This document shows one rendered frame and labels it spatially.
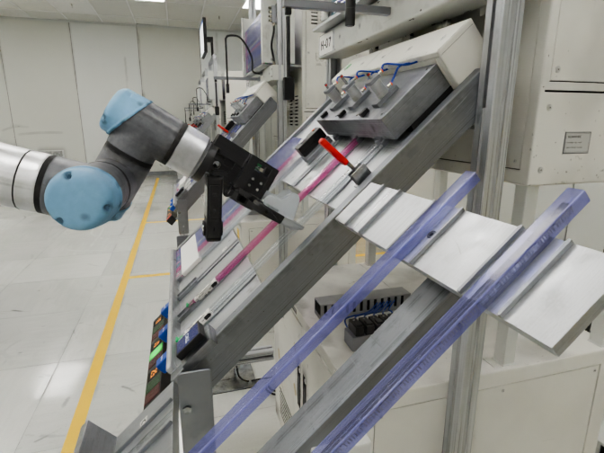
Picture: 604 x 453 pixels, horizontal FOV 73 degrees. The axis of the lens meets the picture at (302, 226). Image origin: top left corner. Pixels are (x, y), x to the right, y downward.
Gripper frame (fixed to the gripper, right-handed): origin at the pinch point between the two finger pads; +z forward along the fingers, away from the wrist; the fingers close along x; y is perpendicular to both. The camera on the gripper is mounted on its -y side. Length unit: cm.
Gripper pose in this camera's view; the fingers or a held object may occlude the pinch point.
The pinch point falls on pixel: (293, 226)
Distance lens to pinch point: 74.9
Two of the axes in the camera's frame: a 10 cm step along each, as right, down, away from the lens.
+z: 8.1, 4.7, 3.6
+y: 5.2, -8.5, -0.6
